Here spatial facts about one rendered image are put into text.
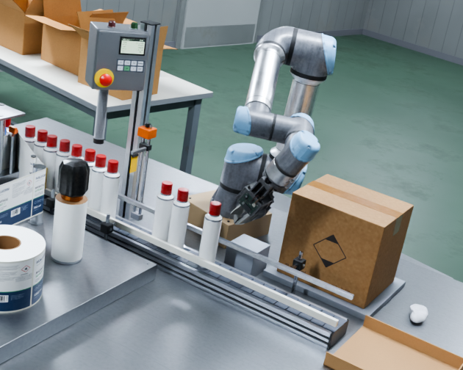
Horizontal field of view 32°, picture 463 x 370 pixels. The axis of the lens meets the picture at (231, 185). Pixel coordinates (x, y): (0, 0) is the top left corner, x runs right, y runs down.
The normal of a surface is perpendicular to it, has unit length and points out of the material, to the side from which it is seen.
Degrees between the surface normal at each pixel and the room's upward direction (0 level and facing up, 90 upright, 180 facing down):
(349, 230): 90
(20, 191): 90
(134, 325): 0
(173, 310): 0
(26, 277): 90
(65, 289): 0
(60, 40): 91
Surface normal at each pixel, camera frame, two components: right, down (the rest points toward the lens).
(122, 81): 0.37, 0.40
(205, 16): 0.72, 0.36
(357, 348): 0.15, -0.92
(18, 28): -0.64, 0.20
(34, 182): 0.87, 0.31
